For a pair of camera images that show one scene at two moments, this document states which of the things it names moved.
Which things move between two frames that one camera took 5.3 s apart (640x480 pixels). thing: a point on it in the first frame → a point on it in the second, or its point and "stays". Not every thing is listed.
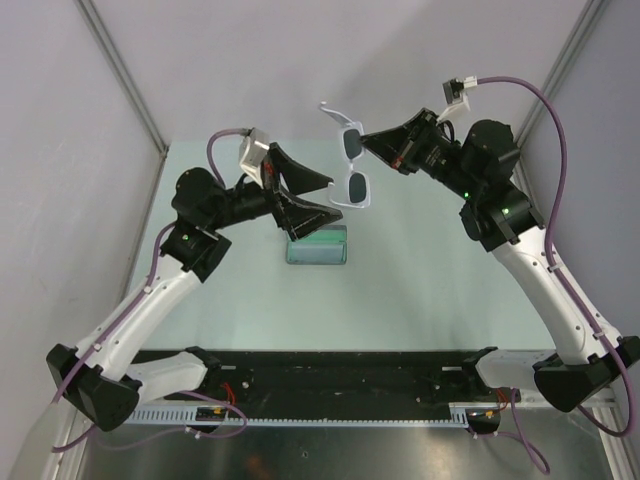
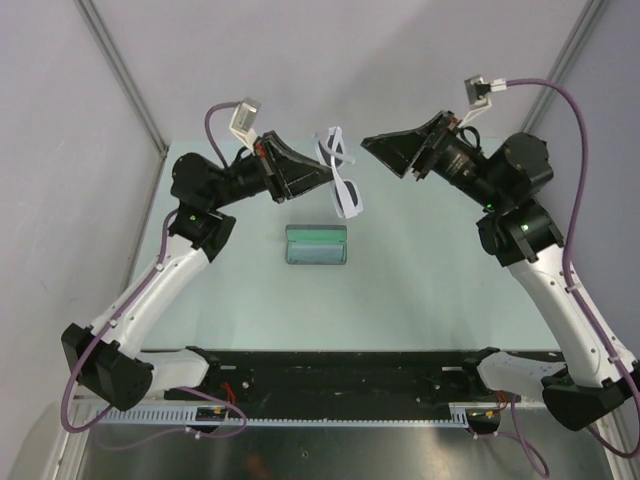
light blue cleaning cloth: [301, 252] stays
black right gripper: [401, 146] stays
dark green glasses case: [325, 246] stays
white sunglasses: [358, 180] → [347, 194]
